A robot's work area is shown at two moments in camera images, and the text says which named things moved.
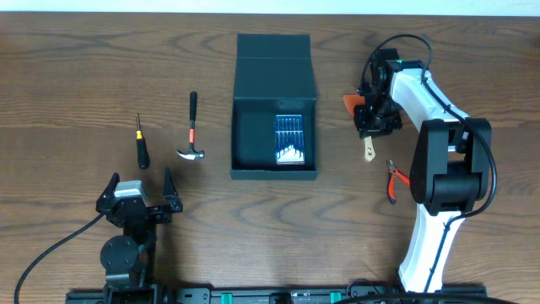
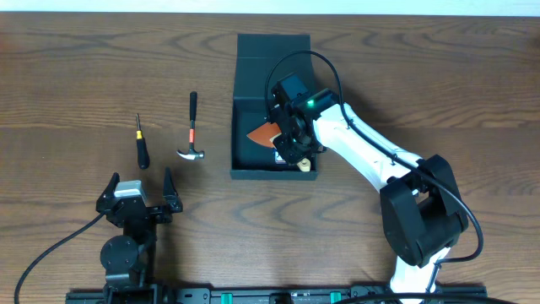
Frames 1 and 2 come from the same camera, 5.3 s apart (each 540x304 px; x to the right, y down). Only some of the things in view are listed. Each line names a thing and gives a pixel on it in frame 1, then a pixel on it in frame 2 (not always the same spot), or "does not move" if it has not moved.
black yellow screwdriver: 142,151 does not move
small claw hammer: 191,154 does not move
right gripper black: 367,129 to 292,156
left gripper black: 137,209 does not move
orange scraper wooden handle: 352,100 to 263,134
